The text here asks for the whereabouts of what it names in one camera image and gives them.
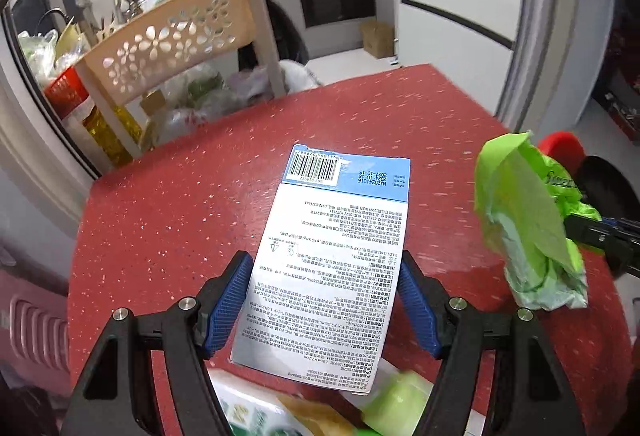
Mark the black trash bin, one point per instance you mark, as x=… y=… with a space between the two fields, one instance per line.
x=605 y=181

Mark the clear bag of greens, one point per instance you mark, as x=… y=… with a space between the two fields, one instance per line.
x=197 y=86

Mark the pink ribbed plastic furniture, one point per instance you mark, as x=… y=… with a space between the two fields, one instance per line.
x=35 y=331

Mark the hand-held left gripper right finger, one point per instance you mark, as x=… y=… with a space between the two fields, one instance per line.
x=417 y=306

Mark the white and blue paper box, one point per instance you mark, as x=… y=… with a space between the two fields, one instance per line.
x=325 y=241

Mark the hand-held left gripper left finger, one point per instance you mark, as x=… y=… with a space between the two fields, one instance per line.
x=227 y=306

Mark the cardboard box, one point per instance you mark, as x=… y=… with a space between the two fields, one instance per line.
x=377 y=39

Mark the clear plastic bag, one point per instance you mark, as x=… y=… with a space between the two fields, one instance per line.
x=37 y=54

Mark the green drink carton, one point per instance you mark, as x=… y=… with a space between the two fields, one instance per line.
x=250 y=411

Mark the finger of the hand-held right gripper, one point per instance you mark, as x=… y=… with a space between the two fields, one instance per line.
x=595 y=233

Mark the wooden chair with flower cutouts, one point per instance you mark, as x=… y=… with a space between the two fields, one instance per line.
x=165 y=36

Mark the metal faucet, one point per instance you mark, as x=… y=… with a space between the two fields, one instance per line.
x=52 y=14

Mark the green plastic bag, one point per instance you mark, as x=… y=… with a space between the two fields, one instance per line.
x=525 y=216

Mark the yellow oil bottle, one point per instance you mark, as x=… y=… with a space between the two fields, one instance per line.
x=107 y=136

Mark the red stool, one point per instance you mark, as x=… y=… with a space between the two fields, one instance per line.
x=562 y=146

